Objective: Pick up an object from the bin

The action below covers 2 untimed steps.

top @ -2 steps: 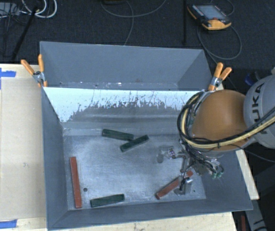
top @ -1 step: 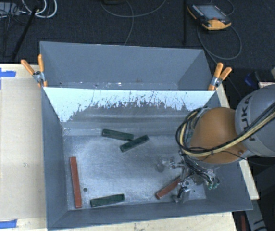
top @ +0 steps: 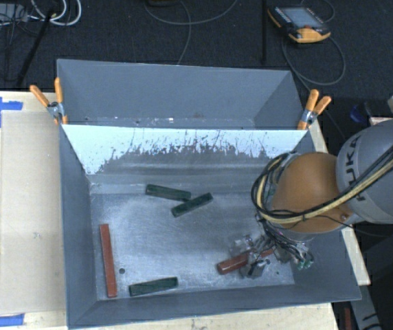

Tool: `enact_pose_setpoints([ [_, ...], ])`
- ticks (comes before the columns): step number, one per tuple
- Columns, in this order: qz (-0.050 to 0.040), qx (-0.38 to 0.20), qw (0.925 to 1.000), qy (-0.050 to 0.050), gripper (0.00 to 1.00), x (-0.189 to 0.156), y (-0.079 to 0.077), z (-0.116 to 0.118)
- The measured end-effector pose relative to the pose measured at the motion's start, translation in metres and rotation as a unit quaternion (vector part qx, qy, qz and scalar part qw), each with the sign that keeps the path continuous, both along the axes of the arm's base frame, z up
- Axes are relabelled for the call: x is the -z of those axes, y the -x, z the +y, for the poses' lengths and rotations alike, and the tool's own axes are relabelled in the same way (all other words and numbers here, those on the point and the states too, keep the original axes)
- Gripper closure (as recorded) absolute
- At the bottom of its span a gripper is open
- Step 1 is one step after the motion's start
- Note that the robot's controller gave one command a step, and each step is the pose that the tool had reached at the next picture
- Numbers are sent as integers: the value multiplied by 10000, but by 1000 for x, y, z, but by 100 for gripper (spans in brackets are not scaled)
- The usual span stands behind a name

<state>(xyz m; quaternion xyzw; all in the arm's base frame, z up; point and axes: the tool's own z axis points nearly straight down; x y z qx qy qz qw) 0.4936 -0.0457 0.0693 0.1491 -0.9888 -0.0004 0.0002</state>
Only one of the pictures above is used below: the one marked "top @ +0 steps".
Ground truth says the grey metal bin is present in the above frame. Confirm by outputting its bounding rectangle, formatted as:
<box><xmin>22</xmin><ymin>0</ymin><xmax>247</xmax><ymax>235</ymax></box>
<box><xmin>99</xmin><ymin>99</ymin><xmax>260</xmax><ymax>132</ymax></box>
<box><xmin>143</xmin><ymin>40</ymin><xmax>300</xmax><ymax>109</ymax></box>
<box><xmin>56</xmin><ymin>58</ymin><xmax>363</xmax><ymax>330</ymax></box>

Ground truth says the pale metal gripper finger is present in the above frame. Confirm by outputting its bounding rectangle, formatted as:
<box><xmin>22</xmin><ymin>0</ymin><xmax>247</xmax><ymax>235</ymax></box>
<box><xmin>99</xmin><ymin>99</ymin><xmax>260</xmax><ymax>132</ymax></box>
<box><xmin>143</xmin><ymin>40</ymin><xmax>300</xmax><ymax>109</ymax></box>
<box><xmin>239</xmin><ymin>258</ymin><xmax>270</xmax><ymax>280</ymax></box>
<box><xmin>229</xmin><ymin>234</ymin><xmax>267</xmax><ymax>258</ymax></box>

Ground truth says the pale wood flat board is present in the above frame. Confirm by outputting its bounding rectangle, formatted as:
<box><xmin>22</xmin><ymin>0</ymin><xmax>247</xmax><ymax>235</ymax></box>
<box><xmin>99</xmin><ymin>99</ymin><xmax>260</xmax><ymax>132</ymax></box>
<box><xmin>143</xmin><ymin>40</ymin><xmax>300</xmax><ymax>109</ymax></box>
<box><xmin>0</xmin><ymin>109</ymin><xmax>68</xmax><ymax>317</ymax></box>

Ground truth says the red-brown block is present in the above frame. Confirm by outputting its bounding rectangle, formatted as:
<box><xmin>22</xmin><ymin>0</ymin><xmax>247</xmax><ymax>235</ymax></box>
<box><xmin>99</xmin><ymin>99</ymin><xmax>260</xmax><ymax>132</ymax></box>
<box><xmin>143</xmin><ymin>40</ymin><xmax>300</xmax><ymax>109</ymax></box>
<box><xmin>98</xmin><ymin>223</ymin><xmax>119</xmax><ymax>299</ymax></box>
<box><xmin>216</xmin><ymin>247</ymin><xmax>276</xmax><ymax>276</ymax></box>

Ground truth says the dark green flat block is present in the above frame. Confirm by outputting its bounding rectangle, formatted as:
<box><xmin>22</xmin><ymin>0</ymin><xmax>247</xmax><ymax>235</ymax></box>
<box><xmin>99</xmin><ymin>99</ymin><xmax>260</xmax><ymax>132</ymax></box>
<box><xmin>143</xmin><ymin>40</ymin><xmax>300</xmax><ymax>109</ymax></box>
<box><xmin>128</xmin><ymin>276</ymin><xmax>179</xmax><ymax>298</ymax></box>
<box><xmin>144</xmin><ymin>184</ymin><xmax>192</xmax><ymax>202</ymax></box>
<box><xmin>170</xmin><ymin>192</ymin><xmax>214</xmax><ymax>219</ymax></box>

